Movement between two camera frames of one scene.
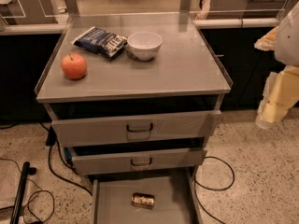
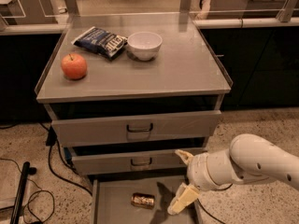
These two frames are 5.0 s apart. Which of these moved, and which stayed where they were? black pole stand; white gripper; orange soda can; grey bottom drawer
Moved: white gripper
Stayed: orange soda can; black pole stand; grey bottom drawer
